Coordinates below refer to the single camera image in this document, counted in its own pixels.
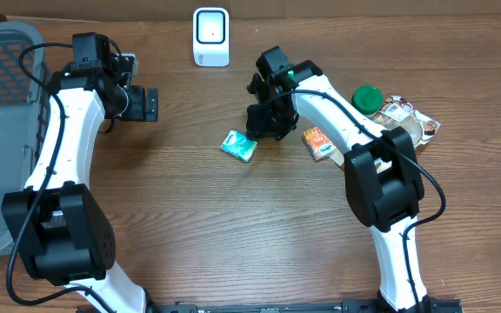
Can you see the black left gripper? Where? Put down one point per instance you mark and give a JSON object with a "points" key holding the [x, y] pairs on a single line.
{"points": [[138, 112]]}

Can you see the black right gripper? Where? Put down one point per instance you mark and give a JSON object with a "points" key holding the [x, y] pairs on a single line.
{"points": [[263, 129]]}

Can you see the green tissue packet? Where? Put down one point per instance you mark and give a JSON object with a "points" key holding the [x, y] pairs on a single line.
{"points": [[239, 146]]}

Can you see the orange tissue packet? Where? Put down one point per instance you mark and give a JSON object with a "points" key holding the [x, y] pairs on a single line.
{"points": [[319, 145]]}

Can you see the green lid jar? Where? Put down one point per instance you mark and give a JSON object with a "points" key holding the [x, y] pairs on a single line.
{"points": [[367, 99]]}

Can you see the beige pouch bag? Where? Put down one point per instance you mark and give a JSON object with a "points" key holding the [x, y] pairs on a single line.
{"points": [[396, 112]]}

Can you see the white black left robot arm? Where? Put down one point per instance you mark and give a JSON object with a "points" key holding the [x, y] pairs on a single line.
{"points": [[60, 233]]}

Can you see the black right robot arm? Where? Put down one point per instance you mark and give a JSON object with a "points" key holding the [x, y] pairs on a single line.
{"points": [[382, 182]]}

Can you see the white barcode scanner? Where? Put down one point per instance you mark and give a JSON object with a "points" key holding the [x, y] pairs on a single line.
{"points": [[211, 37]]}

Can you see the grey plastic basket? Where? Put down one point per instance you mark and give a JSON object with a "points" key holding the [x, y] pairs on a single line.
{"points": [[23, 111]]}

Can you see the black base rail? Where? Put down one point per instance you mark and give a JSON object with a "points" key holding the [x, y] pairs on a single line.
{"points": [[428, 305]]}

